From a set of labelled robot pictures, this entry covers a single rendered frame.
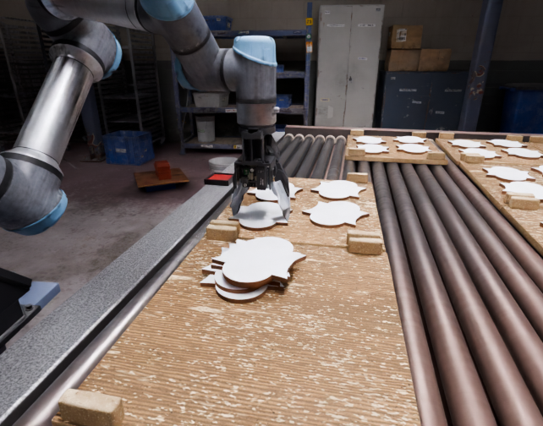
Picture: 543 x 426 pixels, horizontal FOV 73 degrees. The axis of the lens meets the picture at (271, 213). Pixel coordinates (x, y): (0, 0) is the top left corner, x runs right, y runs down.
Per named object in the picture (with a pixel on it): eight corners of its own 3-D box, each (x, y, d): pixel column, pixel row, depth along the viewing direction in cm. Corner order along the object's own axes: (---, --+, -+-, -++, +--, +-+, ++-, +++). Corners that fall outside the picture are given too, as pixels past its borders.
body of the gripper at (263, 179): (233, 191, 71) (230, 129, 66) (244, 177, 79) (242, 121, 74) (272, 193, 70) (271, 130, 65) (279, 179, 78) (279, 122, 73)
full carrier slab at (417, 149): (344, 160, 133) (345, 148, 131) (347, 138, 170) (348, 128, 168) (447, 165, 126) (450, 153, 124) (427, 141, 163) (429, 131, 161)
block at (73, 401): (60, 422, 35) (53, 401, 34) (74, 405, 37) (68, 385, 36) (117, 434, 34) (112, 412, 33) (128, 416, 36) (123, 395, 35)
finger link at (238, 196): (216, 219, 76) (233, 182, 72) (224, 208, 82) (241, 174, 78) (229, 226, 77) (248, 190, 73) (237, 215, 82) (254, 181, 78)
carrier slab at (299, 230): (204, 241, 73) (203, 234, 73) (251, 180, 110) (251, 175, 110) (384, 257, 67) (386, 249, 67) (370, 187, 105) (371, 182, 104)
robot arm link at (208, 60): (172, 24, 67) (224, 21, 63) (200, 69, 77) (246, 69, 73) (156, 56, 64) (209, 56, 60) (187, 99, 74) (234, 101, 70)
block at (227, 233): (205, 240, 70) (205, 226, 69) (209, 236, 72) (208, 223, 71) (235, 243, 69) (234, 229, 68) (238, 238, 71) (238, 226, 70)
